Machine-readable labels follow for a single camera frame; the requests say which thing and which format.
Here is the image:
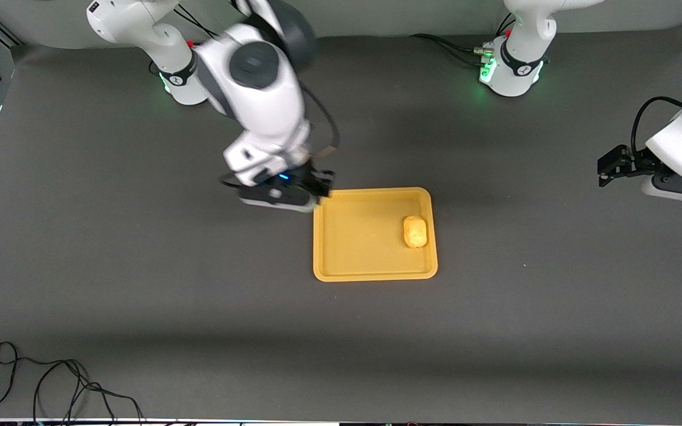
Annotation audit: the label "yellow-brown potato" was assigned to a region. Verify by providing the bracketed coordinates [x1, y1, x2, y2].
[403, 215, 429, 249]

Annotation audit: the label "orange plastic tray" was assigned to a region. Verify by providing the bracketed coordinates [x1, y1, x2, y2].
[313, 187, 439, 283]

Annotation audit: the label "black right arm base cables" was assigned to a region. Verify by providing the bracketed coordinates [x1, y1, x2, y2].
[149, 3, 223, 76]

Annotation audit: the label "black arm base cables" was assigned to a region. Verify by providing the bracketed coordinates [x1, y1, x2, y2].
[149, 3, 223, 76]
[409, 12, 516, 67]

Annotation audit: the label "black left arm base cables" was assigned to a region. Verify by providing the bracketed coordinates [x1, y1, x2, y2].
[409, 12, 516, 67]

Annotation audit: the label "thin black loose cable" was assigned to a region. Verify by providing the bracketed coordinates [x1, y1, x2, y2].
[0, 341, 146, 425]

